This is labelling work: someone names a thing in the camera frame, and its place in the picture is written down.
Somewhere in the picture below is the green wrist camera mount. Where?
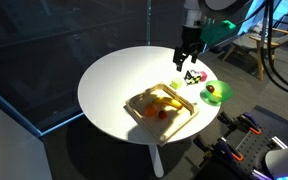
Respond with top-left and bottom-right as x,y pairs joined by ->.
199,19 -> 237,46

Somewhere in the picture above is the black perforated breadboard table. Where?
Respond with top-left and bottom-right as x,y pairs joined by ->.
193,104 -> 288,180

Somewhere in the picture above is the white table pedestal base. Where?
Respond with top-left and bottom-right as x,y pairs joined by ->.
147,143 -> 165,179

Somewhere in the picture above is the green translucent bowl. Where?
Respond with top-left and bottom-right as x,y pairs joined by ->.
199,79 -> 234,107

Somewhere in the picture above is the lime green cube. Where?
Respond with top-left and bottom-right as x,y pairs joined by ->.
169,77 -> 184,91

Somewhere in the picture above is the purple spring clamp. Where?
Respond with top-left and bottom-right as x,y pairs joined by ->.
216,111 -> 263,136
193,134 -> 245,165

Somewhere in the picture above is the pink cube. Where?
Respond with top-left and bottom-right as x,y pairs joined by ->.
199,70 -> 208,83

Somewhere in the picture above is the orange fruit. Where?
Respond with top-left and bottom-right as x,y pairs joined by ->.
142,102 -> 159,118

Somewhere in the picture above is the small red tomato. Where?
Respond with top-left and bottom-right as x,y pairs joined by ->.
157,109 -> 169,121

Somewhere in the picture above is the round white table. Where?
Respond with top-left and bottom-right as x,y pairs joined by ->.
0,0 -> 232,138

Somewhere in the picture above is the yellow banana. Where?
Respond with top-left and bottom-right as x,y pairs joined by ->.
151,96 -> 184,111

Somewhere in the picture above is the wooden chair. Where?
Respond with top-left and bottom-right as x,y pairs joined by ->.
221,13 -> 288,82

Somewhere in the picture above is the dark red plum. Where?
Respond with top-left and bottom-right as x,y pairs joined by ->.
205,84 -> 216,94

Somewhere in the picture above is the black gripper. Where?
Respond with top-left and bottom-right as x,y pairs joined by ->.
172,26 -> 207,73

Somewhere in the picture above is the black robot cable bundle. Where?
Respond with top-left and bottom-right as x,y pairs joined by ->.
259,0 -> 288,98

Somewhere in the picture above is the light wooden tray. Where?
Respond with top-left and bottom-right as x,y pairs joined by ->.
123,82 -> 201,147

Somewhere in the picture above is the black and white checkered cube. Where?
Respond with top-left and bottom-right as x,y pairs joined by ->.
183,68 -> 203,85

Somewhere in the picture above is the silver aluminium rail end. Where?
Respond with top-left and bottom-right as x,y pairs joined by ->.
270,135 -> 288,150

